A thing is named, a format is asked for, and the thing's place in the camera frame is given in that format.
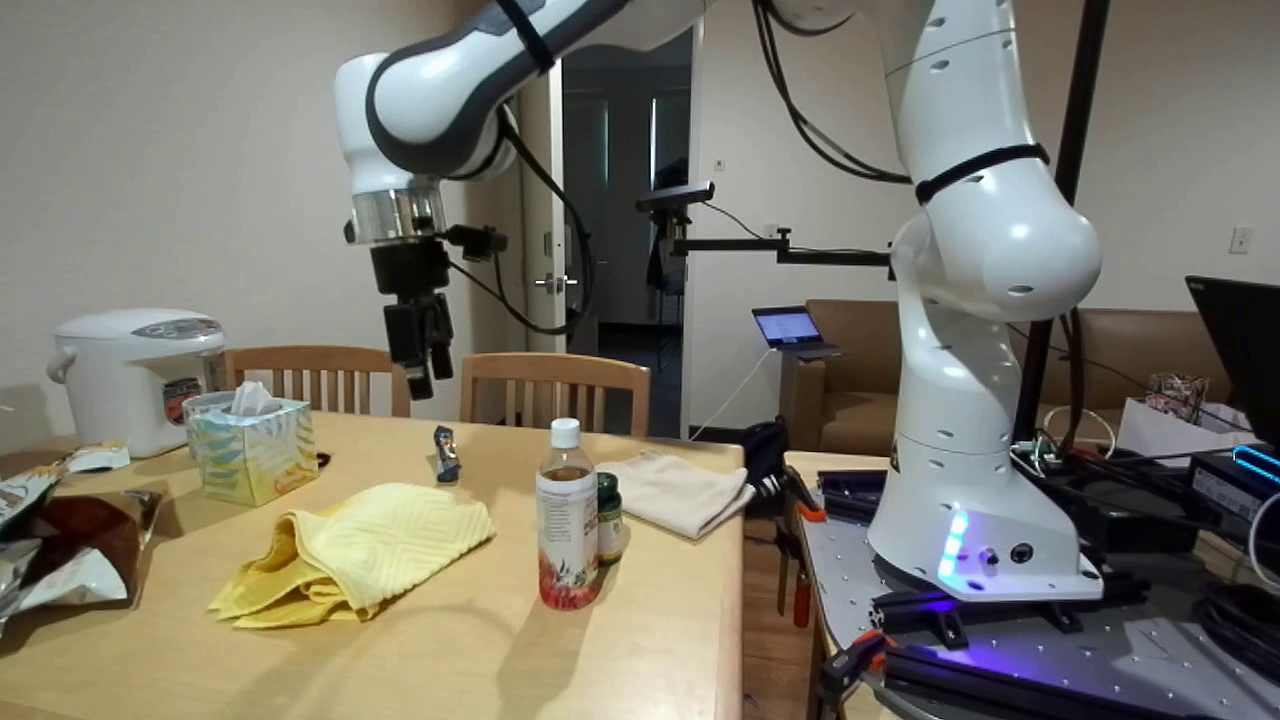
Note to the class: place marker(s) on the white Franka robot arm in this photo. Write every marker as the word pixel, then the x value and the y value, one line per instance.
pixel 985 243

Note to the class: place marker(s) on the red black clamp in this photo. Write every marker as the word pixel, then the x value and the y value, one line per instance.
pixel 803 535

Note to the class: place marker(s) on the black box blue light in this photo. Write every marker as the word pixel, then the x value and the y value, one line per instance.
pixel 1234 485

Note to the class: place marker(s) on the brown snack bag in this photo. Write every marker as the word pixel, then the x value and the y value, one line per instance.
pixel 115 525

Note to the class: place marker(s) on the wooden slat-back chair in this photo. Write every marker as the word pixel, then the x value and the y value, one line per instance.
pixel 555 387
pixel 320 380

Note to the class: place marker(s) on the small tablet screen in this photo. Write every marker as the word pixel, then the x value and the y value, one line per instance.
pixel 784 327

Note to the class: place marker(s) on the grey perforated base plate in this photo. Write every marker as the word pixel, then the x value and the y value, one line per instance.
pixel 1174 654

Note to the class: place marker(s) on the white wall outlet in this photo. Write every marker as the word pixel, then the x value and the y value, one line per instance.
pixel 1238 243

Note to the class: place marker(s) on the beige folded towel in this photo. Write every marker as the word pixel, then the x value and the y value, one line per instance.
pixel 675 494

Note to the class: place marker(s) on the white paper sheets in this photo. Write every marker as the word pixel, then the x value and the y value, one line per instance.
pixel 1174 435

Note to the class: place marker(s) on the black stand pole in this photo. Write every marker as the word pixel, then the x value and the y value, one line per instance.
pixel 1064 132

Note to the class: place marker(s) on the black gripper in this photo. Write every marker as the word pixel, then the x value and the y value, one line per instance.
pixel 408 272

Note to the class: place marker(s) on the small dark green bottle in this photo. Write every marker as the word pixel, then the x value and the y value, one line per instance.
pixel 611 522

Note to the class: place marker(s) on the yellow ribbed cloth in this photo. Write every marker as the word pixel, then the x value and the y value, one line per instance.
pixel 362 535

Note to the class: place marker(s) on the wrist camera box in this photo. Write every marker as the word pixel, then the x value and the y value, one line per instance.
pixel 473 243

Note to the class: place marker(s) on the white paper towel roll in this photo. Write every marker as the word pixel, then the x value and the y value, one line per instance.
pixel 125 374

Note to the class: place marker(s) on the clear bottle white cap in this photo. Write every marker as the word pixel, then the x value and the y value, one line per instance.
pixel 566 522

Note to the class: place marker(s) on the striped tissue box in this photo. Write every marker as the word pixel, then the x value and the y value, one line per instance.
pixel 253 445

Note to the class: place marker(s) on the dark door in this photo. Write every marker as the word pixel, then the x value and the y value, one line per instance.
pixel 626 202

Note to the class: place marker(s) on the silver foil snack bag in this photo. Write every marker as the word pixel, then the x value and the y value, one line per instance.
pixel 20 499

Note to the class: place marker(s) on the black camera on boom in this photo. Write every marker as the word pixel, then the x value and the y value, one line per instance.
pixel 675 196

